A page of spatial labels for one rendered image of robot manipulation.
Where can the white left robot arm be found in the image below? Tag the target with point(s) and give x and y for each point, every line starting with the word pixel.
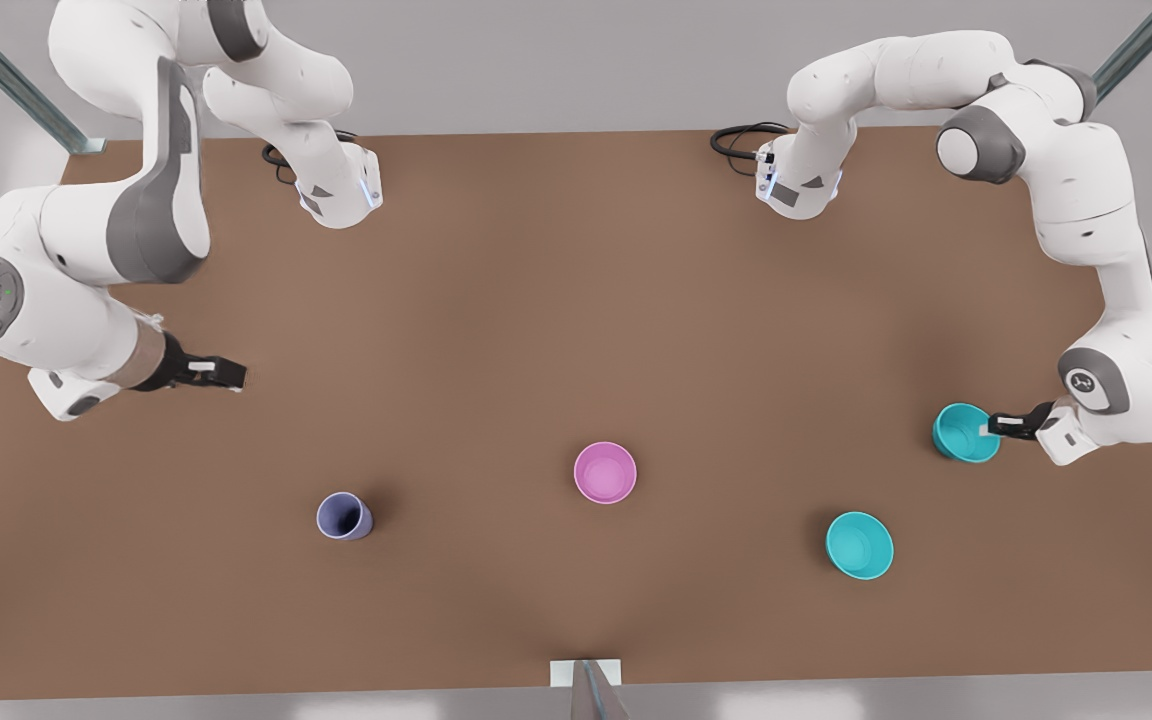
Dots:
pixel 1076 190

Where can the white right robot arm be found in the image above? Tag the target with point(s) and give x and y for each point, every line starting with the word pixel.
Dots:
pixel 86 230

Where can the teal bowl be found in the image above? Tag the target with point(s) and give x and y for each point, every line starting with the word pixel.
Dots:
pixel 964 432
pixel 859 545

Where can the pink bowl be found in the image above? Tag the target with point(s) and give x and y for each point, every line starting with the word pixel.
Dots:
pixel 605 472

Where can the lavender cup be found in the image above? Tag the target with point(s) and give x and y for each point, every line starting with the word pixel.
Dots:
pixel 344 516

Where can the silver frame post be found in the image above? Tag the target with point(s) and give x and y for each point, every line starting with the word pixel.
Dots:
pixel 591 690
pixel 1144 45
pixel 11 80

